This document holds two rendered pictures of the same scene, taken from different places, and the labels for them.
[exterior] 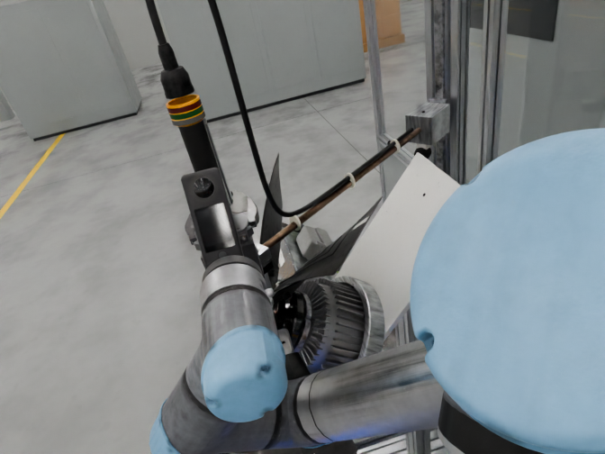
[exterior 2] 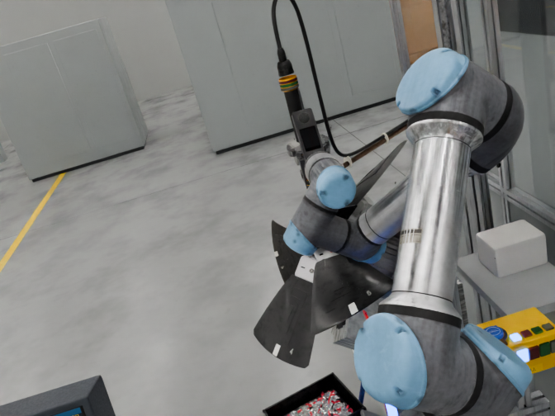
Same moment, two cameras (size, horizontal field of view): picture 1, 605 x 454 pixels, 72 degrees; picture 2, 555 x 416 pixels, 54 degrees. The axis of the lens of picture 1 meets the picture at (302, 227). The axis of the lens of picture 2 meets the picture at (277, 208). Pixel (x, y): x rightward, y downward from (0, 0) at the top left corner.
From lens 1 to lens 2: 0.76 m
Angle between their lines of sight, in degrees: 11
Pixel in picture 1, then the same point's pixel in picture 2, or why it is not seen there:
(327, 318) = not seen: hidden behind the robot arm
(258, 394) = (343, 190)
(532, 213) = (420, 68)
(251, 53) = (273, 74)
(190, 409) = (309, 209)
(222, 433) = (324, 224)
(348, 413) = (386, 210)
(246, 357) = (338, 172)
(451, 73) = not seen: hidden behind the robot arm
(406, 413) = not seen: hidden behind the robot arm
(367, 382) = (394, 191)
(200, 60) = (218, 85)
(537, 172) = (422, 60)
